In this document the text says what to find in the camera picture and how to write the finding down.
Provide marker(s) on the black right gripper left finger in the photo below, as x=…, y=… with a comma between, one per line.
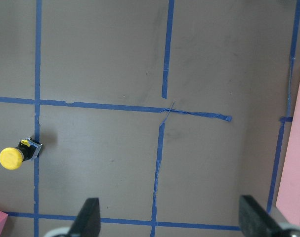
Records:
x=88, y=220

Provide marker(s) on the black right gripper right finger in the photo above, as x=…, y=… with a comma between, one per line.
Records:
x=254, y=221

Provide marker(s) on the yellow push button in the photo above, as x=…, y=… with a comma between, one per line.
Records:
x=11, y=158

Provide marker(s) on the pink plastic tray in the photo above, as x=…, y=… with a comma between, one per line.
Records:
x=288, y=199

